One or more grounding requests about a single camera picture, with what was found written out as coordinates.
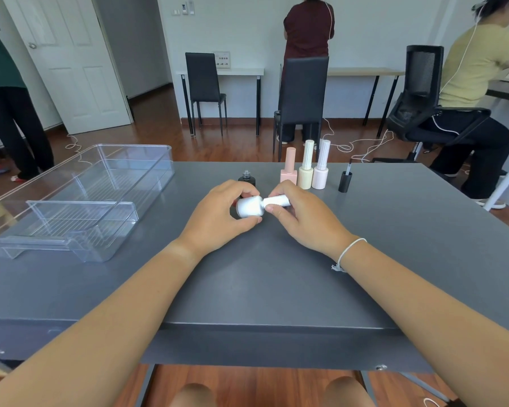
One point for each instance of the person's right hand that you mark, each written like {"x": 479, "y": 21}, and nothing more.
{"x": 309, "y": 224}

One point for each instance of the person's left hand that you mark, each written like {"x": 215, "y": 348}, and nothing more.
{"x": 214, "y": 224}

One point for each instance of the white nail polish bottle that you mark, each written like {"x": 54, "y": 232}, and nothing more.
{"x": 250, "y": 207}

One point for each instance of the cream nail polish bottle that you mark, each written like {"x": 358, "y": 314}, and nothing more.
{"x": 305, "y": 178}

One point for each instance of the pink square nail polish bottle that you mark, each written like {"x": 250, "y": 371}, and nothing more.
{"x": 288, "y": 177}

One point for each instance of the black nail polish bottle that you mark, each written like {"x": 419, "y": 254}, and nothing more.
{"x": 248, "y": 181}

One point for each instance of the black brush cap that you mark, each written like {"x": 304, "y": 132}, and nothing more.
{"x": 345, "y": 182}

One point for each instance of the pink square brush cap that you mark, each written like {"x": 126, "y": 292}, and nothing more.
{"x": 290, "y": 157}

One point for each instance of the lilac ribbed brush cap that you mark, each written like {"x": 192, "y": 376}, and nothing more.
{"x": 323, "y": 153}

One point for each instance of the clear plastic organizer tray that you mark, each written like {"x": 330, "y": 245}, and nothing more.
{"x": 131, "y": 169}

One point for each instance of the person's right forearm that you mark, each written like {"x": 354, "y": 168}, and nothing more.
{"x": 441, "y": 326}

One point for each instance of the person's left forearm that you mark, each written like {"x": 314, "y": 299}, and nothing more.
{"x": 97, "y": 334}

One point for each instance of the person's right leg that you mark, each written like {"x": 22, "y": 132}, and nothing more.
{"x": 348, "y": 392}

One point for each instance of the person's leg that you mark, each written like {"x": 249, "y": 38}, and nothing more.
{"x": 195, "y": 396}
{"x": 348, "y": 392}

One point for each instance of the person's left leg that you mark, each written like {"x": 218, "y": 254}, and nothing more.
{"x": 195, "y": 396}

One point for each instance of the grey table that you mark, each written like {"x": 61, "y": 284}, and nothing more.
{"x": 280, "y": 283}

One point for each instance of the clear plastic divider insert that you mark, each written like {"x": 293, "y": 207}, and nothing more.
{"x": 89, "y": 230}

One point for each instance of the black dining chair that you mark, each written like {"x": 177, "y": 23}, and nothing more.
{"x": 303, "y": 88}
{"x": 201, "y": 76}

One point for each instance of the black mesh office chair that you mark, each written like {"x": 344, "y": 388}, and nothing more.
{"x": 407, "y": 118}

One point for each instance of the white desk with black legs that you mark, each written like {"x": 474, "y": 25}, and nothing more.
{"x": 242, "y": 72}

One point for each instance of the wooden desk with black legs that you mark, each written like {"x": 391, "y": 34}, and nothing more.
{"x": 360, "y": 71}

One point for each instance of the white socket panel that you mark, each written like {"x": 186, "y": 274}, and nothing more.
{"x": 222, "y": 60}

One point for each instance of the white panelled door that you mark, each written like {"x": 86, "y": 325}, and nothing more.
{"x": 76, "y": 72}

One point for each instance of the black-topped desk with white legs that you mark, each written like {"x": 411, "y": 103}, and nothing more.
{"x": 504, "y": 91}

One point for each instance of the white wall switch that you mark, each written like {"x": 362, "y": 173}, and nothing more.
{"x": 183, "y": 7}

